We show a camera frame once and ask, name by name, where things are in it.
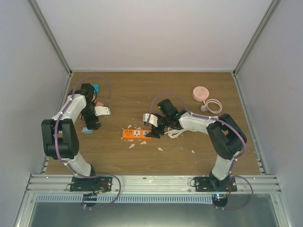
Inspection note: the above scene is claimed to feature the light blue plug adapter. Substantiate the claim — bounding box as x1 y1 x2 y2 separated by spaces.
82 127 93 134

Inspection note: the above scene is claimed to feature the orange power strip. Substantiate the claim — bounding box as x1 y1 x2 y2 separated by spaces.
122 129 151 140

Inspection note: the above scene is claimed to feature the blue square plug adapter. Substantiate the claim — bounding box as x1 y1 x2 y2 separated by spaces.
92 84 99 94

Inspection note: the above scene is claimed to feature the pink round socket base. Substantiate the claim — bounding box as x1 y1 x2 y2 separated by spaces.
192 86 210 102

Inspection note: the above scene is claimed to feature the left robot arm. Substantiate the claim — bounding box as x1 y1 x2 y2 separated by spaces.
41 83 101 191

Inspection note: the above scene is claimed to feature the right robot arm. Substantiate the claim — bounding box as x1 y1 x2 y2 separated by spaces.
143 99 247 192

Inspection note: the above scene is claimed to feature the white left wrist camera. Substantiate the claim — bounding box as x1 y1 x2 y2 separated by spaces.
94 106 111 116

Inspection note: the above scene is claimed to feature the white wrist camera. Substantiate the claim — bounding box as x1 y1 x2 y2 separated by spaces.
143 113 159 127
94 106 111 116

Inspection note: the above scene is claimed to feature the white coiled cable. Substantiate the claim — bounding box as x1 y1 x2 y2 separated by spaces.
163 127 187 139

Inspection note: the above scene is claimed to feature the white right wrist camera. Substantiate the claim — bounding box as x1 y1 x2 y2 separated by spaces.
143 113 159 127

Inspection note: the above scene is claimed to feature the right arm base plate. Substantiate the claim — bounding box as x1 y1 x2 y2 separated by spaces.
194 176 237 192

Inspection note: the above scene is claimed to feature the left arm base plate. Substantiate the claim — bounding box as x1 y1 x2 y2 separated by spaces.
66 176 113 193

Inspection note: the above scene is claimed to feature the grey slotted cable duct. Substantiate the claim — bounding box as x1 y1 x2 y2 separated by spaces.
36 193 213 204

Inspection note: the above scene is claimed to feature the aluminium frame rail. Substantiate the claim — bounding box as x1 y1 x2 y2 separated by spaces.
26 175 282 194

